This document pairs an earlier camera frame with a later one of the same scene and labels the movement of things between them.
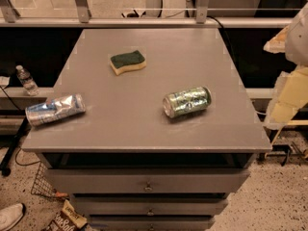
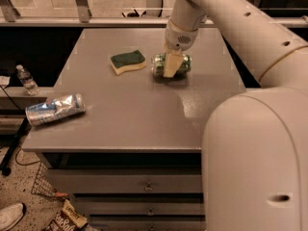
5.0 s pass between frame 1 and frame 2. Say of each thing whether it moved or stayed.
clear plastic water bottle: stayed
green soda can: moved
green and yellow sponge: stayed
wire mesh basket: stayed
